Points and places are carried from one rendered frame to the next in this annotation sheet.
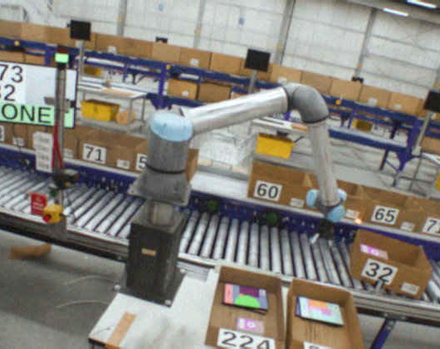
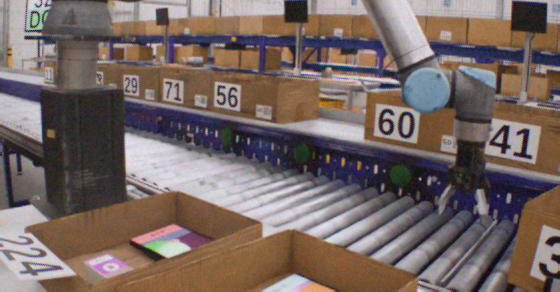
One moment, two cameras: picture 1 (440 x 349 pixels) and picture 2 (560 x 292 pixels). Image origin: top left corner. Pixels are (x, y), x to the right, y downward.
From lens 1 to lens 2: 1.18 m
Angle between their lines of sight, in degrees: 37
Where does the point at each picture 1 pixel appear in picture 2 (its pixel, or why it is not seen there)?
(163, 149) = not seen: outside the picture
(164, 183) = (54, 13)
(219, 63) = (481, 32)
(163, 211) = (65, 65)
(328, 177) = not seen: outside the picture
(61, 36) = (280, 25)
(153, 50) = not seen: hidden behind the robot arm
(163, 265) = (60, 155)
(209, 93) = not seen: hidden behind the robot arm
